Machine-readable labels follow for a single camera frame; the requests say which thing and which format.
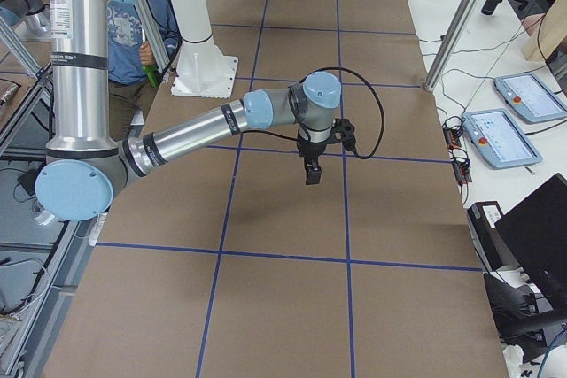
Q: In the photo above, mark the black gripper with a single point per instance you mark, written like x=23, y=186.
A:
x=312, y=150

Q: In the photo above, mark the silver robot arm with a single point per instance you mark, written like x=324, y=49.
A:
x=86, y=169

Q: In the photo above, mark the near teach pendant tablet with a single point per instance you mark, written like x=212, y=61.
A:
x=499, y=140

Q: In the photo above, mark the teach pendant tablet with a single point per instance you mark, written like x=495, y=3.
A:
x=530, y=98
x=499, y=140

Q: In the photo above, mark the person in blue hoodie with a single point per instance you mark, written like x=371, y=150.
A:
x=129, y=53

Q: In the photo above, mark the black box with label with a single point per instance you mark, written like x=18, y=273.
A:
x=482, y=218

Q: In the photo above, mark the far teach pendant tablet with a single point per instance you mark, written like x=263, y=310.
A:
x=530, y=98

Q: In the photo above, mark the black laptop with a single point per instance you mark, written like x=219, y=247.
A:
x=535, y=233

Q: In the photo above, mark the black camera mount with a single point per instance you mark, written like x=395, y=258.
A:
x=344, y=133

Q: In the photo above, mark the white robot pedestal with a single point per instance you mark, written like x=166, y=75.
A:
x=201, y=69

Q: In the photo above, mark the aluminium frame post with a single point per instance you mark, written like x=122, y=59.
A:
x=452, y=36

